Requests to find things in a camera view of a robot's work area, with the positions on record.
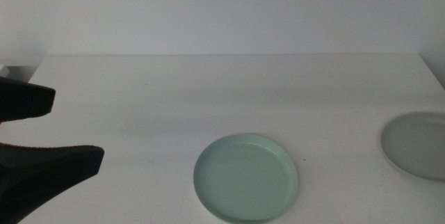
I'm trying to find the pale green shallow bowl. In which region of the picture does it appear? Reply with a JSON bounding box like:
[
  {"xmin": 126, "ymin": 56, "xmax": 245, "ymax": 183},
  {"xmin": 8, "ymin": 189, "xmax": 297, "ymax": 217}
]
[{"xmin": 193, "ymin": 132, "xmax": 299, "ymax": 224}]

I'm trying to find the grey shallow bowl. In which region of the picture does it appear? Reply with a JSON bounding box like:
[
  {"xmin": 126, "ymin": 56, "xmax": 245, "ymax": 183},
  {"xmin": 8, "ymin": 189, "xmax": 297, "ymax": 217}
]
[{"xmin": 380, "ymin": 111, "xmax": 445, "ymax": 182}]

